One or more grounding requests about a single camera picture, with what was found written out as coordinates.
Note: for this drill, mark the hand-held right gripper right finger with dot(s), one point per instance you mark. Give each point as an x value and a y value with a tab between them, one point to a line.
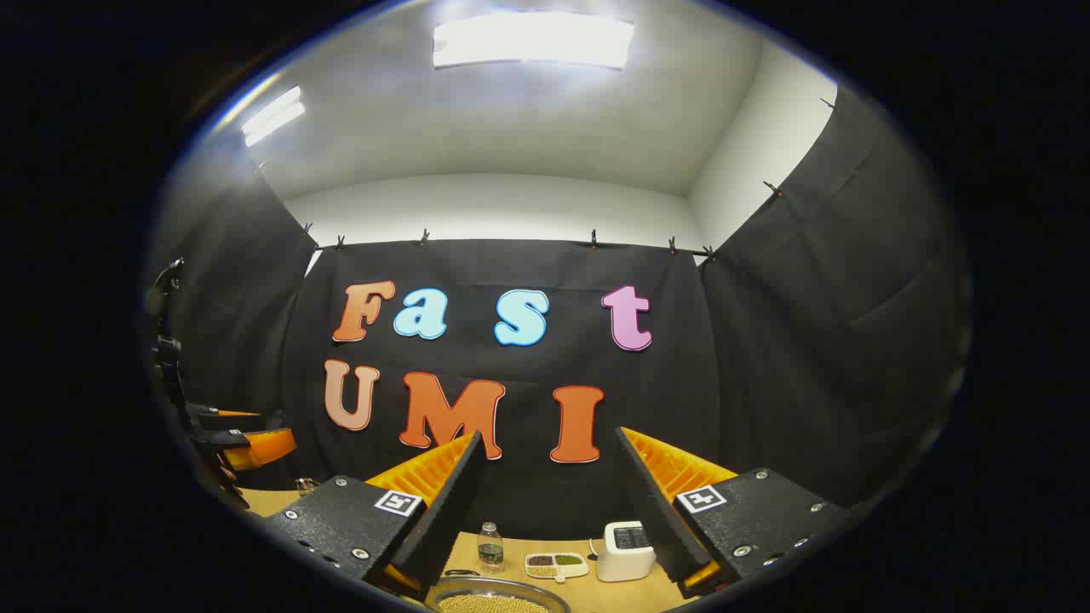
651	511

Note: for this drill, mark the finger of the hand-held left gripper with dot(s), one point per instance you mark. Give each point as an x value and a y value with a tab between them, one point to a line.
255	449
226	419

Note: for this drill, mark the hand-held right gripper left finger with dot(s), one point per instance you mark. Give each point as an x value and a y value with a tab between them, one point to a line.
443	511

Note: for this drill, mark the steel pot with soybeans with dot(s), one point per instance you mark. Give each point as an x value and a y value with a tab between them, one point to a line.
494	600

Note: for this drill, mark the white toaster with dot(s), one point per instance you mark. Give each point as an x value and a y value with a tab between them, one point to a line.
623	558

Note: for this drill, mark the clear plastic water bottle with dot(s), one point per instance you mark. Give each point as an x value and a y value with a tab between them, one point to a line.
490	549

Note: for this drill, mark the clear glass holder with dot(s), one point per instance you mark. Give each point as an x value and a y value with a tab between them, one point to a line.
306	486

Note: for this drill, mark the white divided bean dish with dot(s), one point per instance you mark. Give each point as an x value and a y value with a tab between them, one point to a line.
555	565

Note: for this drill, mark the row of black cloth clips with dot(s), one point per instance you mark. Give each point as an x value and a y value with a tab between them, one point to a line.
423	236

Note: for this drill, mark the narrow ceiling light panel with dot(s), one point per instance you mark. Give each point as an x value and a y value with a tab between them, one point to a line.
272	117

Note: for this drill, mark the wide ceiling light panel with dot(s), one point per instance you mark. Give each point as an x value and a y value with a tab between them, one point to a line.
532	40

